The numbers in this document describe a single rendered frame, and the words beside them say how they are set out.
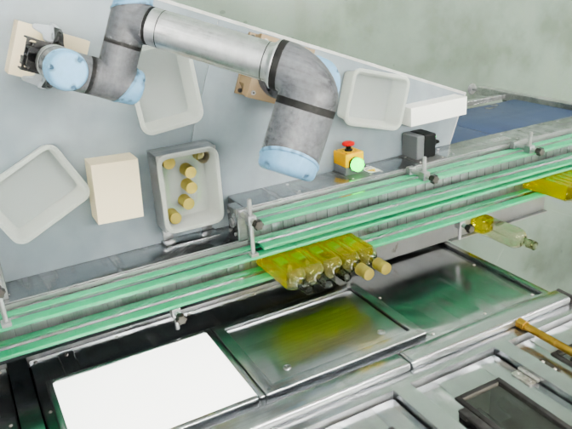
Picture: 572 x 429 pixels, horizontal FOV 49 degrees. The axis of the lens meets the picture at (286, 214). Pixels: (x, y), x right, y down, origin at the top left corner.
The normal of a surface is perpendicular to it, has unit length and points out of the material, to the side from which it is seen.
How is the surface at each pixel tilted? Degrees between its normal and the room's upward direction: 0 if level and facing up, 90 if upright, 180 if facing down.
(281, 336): 90
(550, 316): 90
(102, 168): 0
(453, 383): 90
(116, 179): 0
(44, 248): 0
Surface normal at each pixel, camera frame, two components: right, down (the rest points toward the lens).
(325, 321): -0.07, -0.93
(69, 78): 0.48, 0.30
